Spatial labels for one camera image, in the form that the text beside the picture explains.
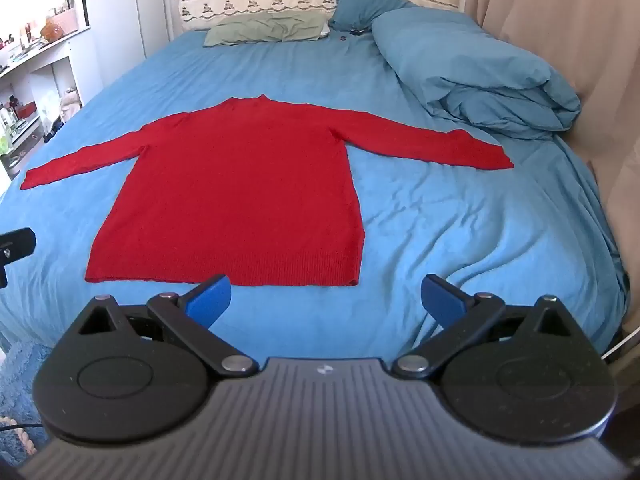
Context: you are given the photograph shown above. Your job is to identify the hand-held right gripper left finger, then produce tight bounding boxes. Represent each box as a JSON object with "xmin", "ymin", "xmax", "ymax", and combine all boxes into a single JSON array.
[{"xmin": 59, "ymin": 274, "xmax": 260, "ymax": 379}]

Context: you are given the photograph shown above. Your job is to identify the dark blue pillow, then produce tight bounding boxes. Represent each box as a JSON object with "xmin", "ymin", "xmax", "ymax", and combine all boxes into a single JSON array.
[{"xmin": 329, "ymin": 0, "xmax": 417, "ymax": 32}]

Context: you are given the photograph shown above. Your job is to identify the red knit sweater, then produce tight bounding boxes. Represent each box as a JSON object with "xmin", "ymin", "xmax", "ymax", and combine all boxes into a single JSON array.
[{"xmin": 20, "ymin": 93, "xmax": 515, "ymax": 287}]

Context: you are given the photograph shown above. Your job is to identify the white and grey wardrobe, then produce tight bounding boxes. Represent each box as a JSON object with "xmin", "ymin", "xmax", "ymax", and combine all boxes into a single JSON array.
[{"xmin": 75, "ymin": 0, "xmax": 173, "ymax": 107}]

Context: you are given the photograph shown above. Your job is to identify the braided rope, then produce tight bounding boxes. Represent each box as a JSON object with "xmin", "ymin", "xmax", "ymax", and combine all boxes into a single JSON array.
[{"xmin": 0, "ymin": 414, "xmax": 47, "ymax": 457}]

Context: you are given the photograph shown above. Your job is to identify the pink storage basket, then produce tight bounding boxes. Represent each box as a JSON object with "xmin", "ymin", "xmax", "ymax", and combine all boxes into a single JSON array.
[{"xmin": 50, "ymin": 7, "xmax": 80, "ymax": 34}]

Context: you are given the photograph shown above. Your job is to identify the white cable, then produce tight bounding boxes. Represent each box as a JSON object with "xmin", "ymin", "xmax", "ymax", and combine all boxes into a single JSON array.
[{"xmin": 602, "ymin": 327, "xmax": 640, "ymax": 362}]

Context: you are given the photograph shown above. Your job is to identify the green pillow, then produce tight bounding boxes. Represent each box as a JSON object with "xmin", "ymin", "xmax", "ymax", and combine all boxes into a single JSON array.
[{"xmin": 203, "ymin": 12, "xmax": 329, "ymax": 48}]

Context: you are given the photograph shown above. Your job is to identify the brown plush toy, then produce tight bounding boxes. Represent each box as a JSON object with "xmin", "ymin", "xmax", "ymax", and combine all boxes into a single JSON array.
[{"xmin": 40, "ymin": 17, "xmax": 66, "ymax": 44}]

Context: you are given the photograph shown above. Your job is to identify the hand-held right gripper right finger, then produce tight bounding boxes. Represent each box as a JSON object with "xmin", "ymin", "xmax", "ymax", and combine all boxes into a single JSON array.
[{"xmin": 392, "ymin": 274, "xmax": 586, "ymax": 380}]

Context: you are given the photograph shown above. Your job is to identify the white shelf unit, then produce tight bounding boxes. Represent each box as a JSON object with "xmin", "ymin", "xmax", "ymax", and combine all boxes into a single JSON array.
[{"xmin": 0, "ymin": 26, "xmax": 104, "ymax": 182}]

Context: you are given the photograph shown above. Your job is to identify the blue duvet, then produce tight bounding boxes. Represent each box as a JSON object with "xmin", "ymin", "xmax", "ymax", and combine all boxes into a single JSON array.
[{"xmin": 372, "ymin": 7, "xmax": 582, "ymax": 139}]

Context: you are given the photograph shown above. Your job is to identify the bed with blue sheet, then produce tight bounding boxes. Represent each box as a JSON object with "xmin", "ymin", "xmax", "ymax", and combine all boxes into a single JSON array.
[{"xmin": 0, "ymin": 25, "xmax": 632, "ymax": 368}]

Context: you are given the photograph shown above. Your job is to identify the blue fluffy rug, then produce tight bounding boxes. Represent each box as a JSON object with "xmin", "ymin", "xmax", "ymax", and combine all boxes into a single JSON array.
[{"xmin": 0, "ymin": 334, "xmax": 57, "ymax": 443}]

